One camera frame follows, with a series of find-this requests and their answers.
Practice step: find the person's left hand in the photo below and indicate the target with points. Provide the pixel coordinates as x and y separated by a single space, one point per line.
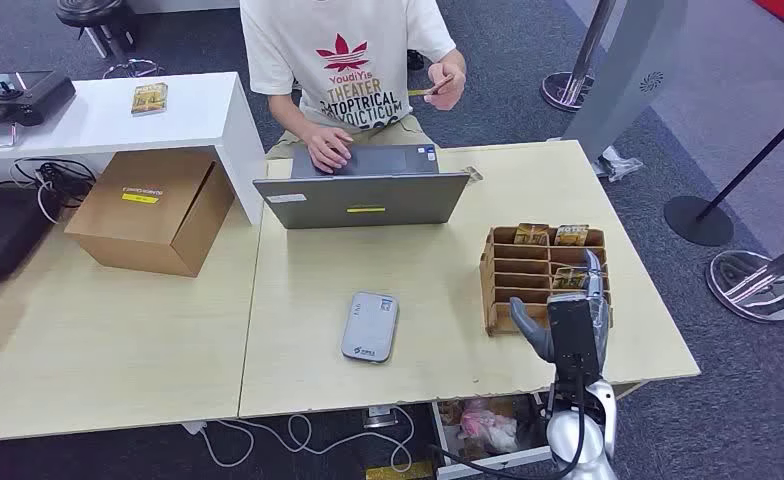
446 93

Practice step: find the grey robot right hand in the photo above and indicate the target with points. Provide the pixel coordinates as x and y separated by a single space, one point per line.
531 328

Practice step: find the person's right hand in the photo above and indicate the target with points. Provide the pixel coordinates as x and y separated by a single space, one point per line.
326 149

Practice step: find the person's ID card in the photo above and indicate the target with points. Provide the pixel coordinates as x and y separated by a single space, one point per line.
440 86

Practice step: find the gold room key card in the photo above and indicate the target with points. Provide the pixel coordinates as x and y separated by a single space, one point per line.
149 98
571 235
531 234
564 278

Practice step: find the person's right forearm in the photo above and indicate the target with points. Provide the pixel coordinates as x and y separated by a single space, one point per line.
289 116

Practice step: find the person's left forearm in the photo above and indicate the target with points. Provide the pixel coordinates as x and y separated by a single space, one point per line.
455 61

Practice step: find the wooden card rack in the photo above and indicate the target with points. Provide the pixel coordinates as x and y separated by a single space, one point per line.
518 265

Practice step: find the person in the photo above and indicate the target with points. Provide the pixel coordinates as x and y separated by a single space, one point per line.
339 40

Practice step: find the grey card reader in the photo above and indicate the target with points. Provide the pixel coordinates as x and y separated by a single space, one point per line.
369 328

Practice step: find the yellow floor tape strip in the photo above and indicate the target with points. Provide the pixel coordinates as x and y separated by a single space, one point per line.
398 472
418 92

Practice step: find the grey laptop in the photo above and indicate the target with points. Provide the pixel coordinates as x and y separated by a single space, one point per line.
365 199

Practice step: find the pink plastic bag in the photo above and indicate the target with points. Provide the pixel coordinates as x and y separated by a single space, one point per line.
488 427

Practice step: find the white drawer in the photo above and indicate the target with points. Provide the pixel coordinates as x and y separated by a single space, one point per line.
498 460

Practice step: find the white desk shelf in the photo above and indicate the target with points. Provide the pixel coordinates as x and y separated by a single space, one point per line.
193 112

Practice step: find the grey floor socket box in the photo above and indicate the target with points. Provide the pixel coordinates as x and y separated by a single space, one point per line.
379 417

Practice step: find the grey standing panel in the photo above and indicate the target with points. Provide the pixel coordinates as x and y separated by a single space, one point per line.
624 79

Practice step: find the crumpled clear plastic wrap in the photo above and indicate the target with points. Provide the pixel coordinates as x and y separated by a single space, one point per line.
614 166

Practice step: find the brown cardboard box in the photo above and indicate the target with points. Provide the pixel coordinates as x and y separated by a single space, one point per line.
140 218

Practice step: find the chrome stanchion with mirrored base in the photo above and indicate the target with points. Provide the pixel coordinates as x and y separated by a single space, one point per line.
750 285

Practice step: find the black round stool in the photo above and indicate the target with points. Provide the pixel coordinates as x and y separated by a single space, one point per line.
90 10

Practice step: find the black controller with screen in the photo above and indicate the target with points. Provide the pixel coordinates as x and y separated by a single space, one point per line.
34 96

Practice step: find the white power plug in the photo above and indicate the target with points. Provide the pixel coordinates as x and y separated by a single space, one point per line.
193 428

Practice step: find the black equipment case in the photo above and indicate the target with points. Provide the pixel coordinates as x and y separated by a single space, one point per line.
1 225

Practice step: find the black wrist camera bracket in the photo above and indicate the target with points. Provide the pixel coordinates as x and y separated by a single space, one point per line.
571 338

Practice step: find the chrome stanchion post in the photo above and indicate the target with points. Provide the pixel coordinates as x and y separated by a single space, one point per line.
564 89

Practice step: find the black stanchion post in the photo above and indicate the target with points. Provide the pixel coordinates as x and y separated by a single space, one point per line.
697 222

